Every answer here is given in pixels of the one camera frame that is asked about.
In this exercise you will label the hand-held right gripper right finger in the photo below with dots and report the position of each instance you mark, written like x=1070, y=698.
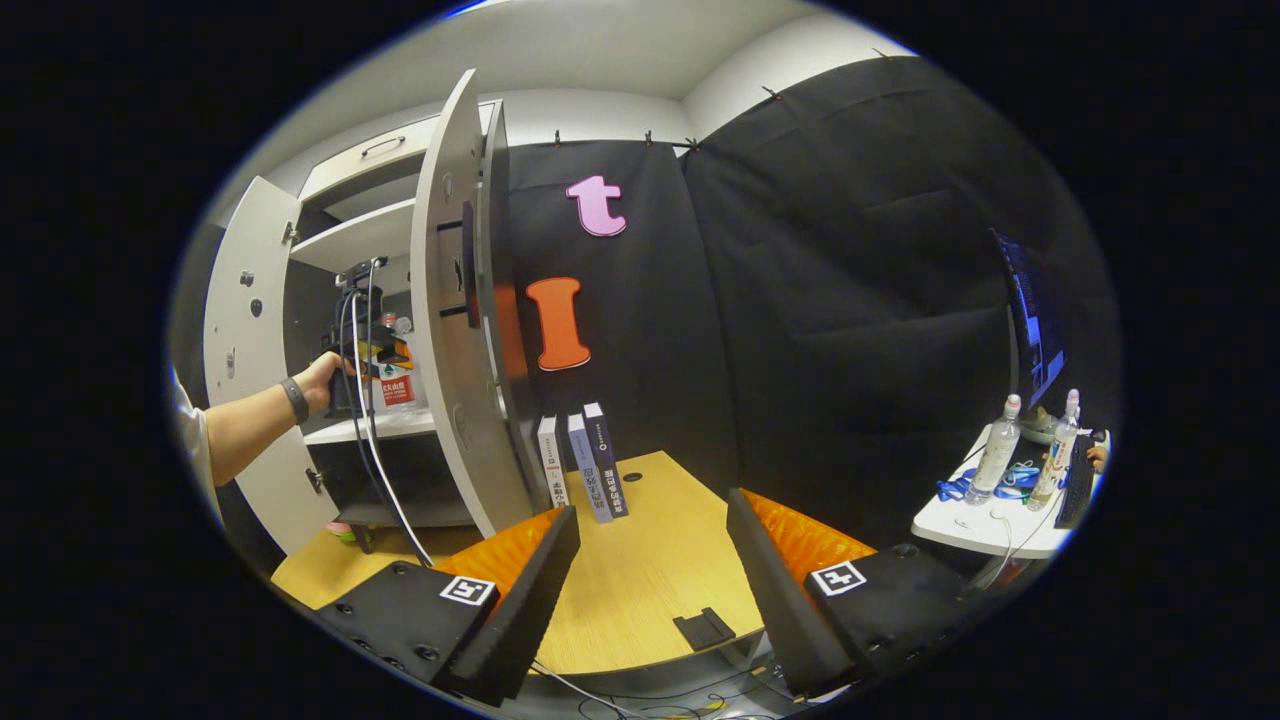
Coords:
x=790, y=620

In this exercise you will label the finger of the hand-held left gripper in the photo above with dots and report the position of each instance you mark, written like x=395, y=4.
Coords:
x=395, y=352

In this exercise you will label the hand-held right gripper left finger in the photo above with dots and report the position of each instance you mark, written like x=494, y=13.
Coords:
x=530, y=610

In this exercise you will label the clear plastic water bottle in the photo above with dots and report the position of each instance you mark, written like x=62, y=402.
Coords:
x=400, y=390

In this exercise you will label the cabinet door with cat sticker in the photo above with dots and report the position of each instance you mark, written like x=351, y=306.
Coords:
x=445, y=400

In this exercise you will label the cabinet door with camera sticker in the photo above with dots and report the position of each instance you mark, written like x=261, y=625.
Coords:
x=255, y=400

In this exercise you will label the white cabinet shelf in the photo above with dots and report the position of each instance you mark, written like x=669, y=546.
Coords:
x=355, y=240
x=370, y=427

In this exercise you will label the small black flat holder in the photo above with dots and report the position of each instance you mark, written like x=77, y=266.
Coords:
x=703, y=629

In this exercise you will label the black wristband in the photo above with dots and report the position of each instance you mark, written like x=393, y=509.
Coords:
x=296, y=400

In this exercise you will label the white cabinet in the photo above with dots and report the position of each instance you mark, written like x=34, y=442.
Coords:
x=520, y=300

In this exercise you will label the black backdrop cloth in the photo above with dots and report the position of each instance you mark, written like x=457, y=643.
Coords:
x=820, y=300
x=195, y=300

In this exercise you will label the person's white shirt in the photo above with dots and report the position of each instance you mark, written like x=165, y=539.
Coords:
x=195, y=440

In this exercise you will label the white side table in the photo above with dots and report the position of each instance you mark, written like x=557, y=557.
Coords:
x=985, y=525

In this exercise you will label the clear bottle with pink cap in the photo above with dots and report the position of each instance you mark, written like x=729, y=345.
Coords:
x=995, y=455

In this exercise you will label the clear bottle with printed label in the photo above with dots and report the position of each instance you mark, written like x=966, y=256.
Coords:
x=1055, y=455

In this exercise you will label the black keyboard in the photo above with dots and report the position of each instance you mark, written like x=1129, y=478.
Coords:
x=1078, y=480

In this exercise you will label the computer monitor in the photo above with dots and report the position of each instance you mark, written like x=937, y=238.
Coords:
x=1030, y=320

